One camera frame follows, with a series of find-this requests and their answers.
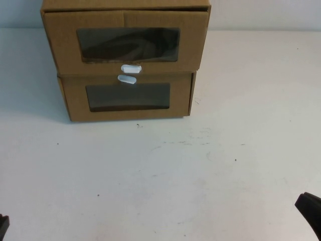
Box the brown cardboard shoe box sleeve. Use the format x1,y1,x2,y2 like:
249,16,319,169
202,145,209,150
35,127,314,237
39,0,212,76

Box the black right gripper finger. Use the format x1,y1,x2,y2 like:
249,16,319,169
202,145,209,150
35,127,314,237
303,191,321,241
294,192,317,241

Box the lower cardboard drawer with window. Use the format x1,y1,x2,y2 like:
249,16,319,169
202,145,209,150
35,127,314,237
57,71,197,123

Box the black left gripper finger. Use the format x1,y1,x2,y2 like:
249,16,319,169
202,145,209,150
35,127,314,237
0,213,11,233

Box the windowed cardboard shoe box drawer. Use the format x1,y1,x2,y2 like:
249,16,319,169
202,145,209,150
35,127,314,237
61,74,193,122
43,10,209,74

